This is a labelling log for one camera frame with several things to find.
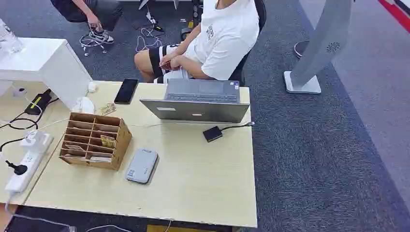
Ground white cable on floor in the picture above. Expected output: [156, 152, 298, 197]
[135, 27, 163, 53]

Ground black adapter cable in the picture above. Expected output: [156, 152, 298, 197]
[221, 121, 256, 131]

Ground black power cable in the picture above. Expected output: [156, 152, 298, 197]
[0, 97, 60, 153]

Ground seated person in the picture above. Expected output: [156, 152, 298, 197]
[134, 0, 260, 85]

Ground wooden card sorting box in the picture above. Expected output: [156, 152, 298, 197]
[59, 112, 133, 171]

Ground black power brick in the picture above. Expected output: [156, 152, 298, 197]
[24, 89, 53, 116]

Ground black power plug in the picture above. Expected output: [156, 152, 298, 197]
[5, 160, 29, 176]

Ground grey open laptop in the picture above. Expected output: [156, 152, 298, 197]
[139, 78, 250, 124]

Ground clear plastic container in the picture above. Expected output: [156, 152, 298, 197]
[0, 18, 24, 55]

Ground white charger plug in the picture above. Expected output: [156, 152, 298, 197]
[20, 130, 47, 153]

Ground black office chair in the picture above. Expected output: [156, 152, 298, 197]
[228, 0, 267, 87]

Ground round black stand base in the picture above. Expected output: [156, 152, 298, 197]
[293, 40, 310, 59]

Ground white desk partition box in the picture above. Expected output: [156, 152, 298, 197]
[0, 37, 93, 111]

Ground crumpled white tissue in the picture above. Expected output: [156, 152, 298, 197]
[71, 96, 96, 115]

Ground white power strip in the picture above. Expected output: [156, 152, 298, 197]
[4, 133, 55, 194]

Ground small black adapter box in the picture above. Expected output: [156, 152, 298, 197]
[203, 126, 223, 143]

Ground yellow printed card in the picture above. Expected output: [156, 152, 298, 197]
[100, 134, 117, 149]

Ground person in dark clothing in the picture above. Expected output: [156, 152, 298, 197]
[50, 0, 123, 44]

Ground black smartphone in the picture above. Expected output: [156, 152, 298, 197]
[114, 78, 139, 105]

